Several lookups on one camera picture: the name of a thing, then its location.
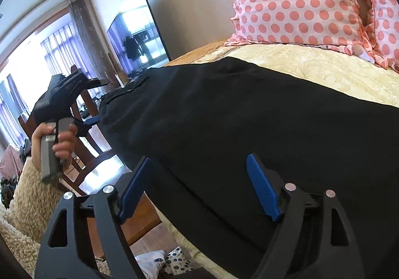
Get wooden chair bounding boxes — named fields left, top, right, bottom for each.
left=18, top=65, right=163, bottom=258

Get right pink polka-dot pillow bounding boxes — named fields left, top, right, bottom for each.
left=366, top=0, right=398, bottom=72

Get person's left hand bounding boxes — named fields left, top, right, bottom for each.
left=31, top=123, right=78, bottom=171

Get black flat television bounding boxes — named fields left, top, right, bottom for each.
left=107, top=0, right=170, bottom=78

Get cream patterned bed cover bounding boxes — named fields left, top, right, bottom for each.
left=153, top=45, right=398, bottom=278

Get white black-dotted slipper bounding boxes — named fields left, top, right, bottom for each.
left=135, top=246, right=195, bottom=278

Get left pink polka-dot pillow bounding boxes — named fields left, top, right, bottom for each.
left=227, top=0, right=373, bottom=61

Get purple window curtain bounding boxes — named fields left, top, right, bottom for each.
left=1, top=0, right=118, bottom=147

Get pink polka-dot pillow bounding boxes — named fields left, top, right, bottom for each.
left=227, top=0, right=373, bottom=61
left=366, top=0, right=398, bottom=72

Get black pants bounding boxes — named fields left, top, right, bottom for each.
left=100, top=57, right=398, bottom=278

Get beige fuzzy sleeve forearm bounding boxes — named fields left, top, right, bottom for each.
left=1, top=157, right=63, bottom=277

